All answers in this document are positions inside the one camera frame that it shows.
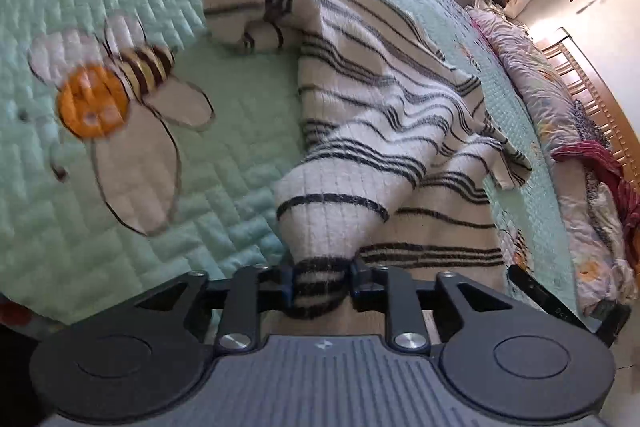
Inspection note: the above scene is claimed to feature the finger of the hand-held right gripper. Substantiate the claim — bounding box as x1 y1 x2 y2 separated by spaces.
506 264 601 334

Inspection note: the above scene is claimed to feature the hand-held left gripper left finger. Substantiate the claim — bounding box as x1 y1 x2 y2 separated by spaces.
134 263 297 355

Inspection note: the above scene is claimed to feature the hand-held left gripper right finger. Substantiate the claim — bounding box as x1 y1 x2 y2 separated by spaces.
350 257 507 355

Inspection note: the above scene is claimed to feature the white black-striped sweater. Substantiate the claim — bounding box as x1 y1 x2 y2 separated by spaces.
202 0 533 353

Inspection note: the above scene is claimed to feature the red striped cloth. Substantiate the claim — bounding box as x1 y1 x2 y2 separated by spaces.
550 139 640 228

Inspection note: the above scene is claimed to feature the green quilted bee bedspread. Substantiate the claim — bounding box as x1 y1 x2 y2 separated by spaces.
0 0 581 343

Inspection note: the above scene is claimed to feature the wooden headboard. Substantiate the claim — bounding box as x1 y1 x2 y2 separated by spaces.
540 27 640 188

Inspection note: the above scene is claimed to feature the floral duvet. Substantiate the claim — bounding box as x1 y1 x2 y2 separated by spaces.
467 4 640 303

